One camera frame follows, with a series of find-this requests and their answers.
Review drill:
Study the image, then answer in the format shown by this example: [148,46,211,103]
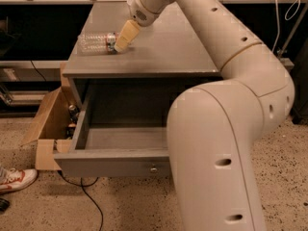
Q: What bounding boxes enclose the black floor cable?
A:
[57,170,105,231]

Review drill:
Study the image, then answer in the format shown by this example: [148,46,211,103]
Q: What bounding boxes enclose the cans inside cardboard box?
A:
[66,105,80,140]

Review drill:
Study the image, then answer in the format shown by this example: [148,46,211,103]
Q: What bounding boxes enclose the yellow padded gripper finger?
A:
[115,19,140,52]

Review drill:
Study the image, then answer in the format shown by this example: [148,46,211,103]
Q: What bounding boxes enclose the white and red sneaker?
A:
[0,167,38,194]

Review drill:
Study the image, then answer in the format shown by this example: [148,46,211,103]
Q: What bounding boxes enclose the grey open top drawer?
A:
[55,83,169,177]

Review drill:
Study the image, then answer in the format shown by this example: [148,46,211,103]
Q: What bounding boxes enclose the white hanging cable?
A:
[270,0,308,55]

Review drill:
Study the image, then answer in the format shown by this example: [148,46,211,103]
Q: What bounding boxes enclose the silver drawer knob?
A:
[150,166,158,173]

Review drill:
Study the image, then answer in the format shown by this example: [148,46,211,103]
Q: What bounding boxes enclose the clear plastic water bottle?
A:
[77,32,117,55]

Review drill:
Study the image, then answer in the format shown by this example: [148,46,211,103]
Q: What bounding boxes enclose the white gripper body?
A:
[127,0,160,27]

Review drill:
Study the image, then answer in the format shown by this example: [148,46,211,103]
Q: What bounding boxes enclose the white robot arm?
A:
[115,0,295,231]

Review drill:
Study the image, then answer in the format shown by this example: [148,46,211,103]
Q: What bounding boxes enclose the black shoe tip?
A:
[0,198,10,214]

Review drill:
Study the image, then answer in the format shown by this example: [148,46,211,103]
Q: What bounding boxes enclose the grey wooden cabinet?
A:
[62,0,225,127]

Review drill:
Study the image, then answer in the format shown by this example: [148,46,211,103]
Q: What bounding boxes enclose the brown cardboard box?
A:
[21,63,76,170]

